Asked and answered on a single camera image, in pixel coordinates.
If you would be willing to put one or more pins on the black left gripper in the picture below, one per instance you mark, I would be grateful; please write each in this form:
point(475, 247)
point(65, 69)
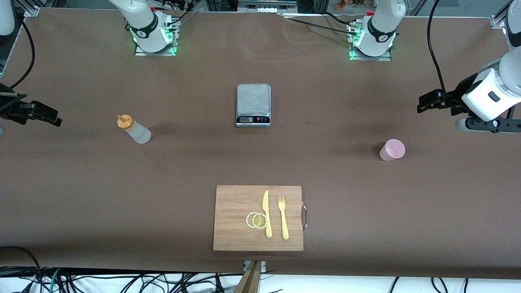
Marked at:
point(458, 96)

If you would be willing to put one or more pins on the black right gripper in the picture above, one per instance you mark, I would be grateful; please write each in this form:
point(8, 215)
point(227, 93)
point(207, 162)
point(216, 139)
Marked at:
point(9, 106)

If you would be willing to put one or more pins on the pink plastic cup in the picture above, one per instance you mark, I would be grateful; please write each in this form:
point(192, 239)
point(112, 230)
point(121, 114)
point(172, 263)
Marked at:
point(392, 149)

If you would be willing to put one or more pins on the clear sauce bottle orange cap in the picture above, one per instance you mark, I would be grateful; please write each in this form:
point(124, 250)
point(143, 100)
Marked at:
point(136, 130)

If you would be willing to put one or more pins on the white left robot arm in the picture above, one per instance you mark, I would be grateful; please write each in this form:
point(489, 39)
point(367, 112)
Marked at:
point(378, 24)

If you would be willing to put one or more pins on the silver digital kitchen scale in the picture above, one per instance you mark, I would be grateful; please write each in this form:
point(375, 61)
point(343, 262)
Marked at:
point(253, 101)

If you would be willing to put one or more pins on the large paper table cover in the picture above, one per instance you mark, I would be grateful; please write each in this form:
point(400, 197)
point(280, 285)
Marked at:
point(260, 162)

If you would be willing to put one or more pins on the yellow plastic fork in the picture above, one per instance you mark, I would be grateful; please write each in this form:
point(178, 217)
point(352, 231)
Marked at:
point(283, 219)

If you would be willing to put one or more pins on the white power strip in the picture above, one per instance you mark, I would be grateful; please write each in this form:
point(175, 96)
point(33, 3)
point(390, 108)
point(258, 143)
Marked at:
point(266, 7)

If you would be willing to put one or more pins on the yellow plastic knife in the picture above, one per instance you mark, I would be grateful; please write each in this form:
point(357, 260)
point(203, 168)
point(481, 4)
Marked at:
point(266, 211)

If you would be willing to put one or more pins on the lemon slice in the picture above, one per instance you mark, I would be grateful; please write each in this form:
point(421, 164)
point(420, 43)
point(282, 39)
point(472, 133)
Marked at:
point(259, 221)

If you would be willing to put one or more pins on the wooden cutting board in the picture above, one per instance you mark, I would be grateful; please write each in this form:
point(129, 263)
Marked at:
point(232, 215)

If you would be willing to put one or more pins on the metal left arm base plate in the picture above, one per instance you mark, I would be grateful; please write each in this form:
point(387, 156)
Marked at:
point(386, 57)

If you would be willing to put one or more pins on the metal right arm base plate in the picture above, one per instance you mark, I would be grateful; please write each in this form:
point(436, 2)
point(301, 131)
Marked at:
point(140, 53)

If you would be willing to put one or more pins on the metal post bracket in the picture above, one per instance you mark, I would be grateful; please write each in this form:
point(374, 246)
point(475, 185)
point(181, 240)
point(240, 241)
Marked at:
point(263, 266)

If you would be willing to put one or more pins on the wooden post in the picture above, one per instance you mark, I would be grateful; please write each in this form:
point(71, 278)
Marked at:
point(249, 280)

